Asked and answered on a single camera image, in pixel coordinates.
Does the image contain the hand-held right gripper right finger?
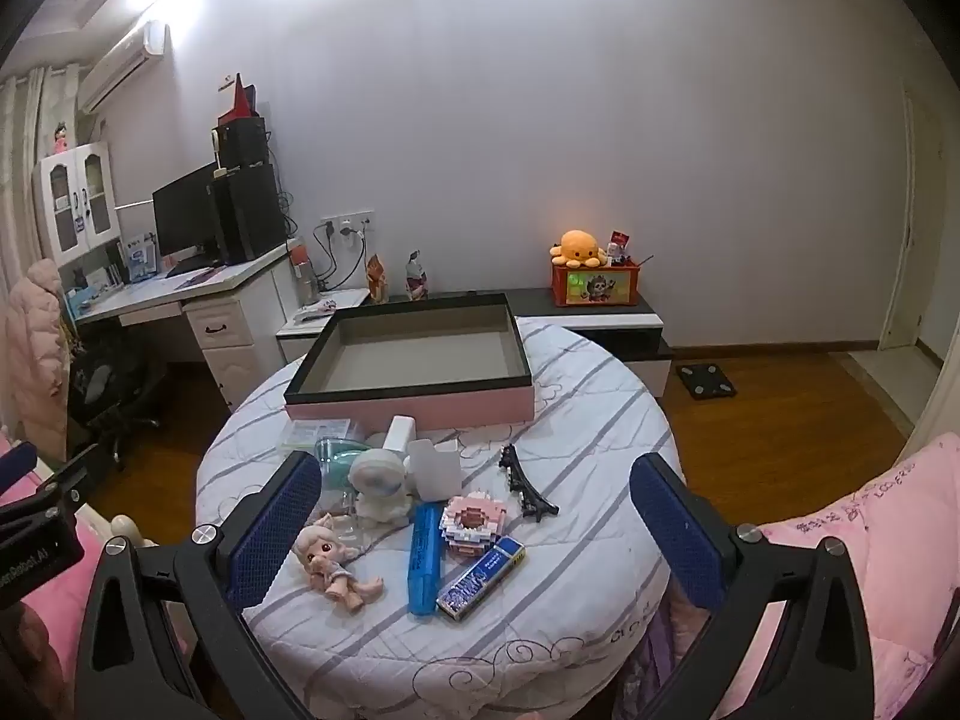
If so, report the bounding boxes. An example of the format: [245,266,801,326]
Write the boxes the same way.
[628,452,875,720]

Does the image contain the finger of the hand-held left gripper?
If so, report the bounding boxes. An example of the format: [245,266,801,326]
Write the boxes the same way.
[0,444,102,524]
[0,441,38,496]

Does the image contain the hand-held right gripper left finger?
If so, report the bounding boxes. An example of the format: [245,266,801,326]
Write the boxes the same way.
[75,452,322,720]

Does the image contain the small doll figure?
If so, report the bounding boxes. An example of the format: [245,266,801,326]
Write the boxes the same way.
[291,514,385,612]

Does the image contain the clear plastic ornament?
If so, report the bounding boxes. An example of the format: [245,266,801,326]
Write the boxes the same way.
[322,491,370,550]

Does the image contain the pink block donut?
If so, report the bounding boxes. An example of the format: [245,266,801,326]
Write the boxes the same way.
[439,489,505,560]

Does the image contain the blue printed pack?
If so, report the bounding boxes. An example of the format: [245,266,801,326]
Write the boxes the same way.
[436,536,526,622]

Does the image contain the pink tray box black rim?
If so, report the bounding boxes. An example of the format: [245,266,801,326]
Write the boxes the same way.
[283,291,535,432]

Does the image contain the pink bed sheet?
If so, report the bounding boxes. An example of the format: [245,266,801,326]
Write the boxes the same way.
[0,427,188,691]

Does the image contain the teal round clear capsule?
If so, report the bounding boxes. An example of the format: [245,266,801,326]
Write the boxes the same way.
[315,435,368,487]

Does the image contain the black office chair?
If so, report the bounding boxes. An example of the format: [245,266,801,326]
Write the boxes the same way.
[71,322,166,470]

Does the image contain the clear packet green label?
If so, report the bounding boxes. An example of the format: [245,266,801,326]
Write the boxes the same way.
[279,418,353,455]

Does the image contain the white astronaut figure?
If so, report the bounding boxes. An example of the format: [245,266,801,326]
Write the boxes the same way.
[349,446,413,526]

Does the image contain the pink puffer coat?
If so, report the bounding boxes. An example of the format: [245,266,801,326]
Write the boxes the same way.
[4,259,68,458]

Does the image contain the black bathroom scale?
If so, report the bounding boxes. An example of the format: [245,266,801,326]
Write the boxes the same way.
[675,364,737,400]

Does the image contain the black hair clip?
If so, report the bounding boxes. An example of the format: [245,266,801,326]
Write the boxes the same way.
[499,444,562,520]

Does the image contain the white rectangular bottle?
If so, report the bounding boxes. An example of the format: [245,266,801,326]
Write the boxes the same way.
[384,415,417,458]

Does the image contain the small white box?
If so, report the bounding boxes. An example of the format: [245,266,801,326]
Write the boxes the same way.
[409,439,460,503]

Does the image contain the white nightstand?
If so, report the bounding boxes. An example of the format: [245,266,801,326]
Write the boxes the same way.
[276,286,372,365]

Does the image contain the white desk with drawers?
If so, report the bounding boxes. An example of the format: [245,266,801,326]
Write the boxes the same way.
[64,240,293,413]

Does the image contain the pink embroidered blanket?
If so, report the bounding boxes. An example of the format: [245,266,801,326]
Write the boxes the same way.
[750,431,960,720]

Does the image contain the blue desk file box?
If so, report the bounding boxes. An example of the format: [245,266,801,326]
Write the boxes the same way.
[126,236,158,282]

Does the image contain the orange cap water bottle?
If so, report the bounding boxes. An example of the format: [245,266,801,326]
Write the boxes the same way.
[291,238,322,307]

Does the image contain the red printed storage box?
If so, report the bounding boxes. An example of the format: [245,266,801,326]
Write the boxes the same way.
[553,259,638,308]

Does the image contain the white glass-door cabinet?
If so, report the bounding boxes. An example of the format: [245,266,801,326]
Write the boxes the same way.
[31,142,121,267]

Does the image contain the black computer monitor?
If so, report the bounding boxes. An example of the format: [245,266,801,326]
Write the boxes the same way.
[152,163,226,275]

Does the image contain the orange octopus plush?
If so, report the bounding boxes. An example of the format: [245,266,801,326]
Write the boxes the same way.
[550,230,607,269]

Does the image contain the light curtain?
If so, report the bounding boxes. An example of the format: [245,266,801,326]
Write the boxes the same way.
[0,64,80,293]

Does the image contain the black computer tower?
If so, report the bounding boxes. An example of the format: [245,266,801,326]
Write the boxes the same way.
[212,163,288,265]

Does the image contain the black speaker box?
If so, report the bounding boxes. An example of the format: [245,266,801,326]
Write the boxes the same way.
[219,116,269,168]

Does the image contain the white door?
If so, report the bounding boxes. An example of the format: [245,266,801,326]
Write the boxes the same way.
[881,86,946,350]

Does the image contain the white air conditioner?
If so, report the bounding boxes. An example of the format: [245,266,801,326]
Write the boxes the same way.
[79,19,170,112]

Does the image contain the white bed frame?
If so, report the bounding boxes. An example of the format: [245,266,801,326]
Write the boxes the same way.
[45,457,158,550]

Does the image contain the black power cables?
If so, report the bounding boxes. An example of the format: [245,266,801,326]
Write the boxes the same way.
[311,221,368,290]

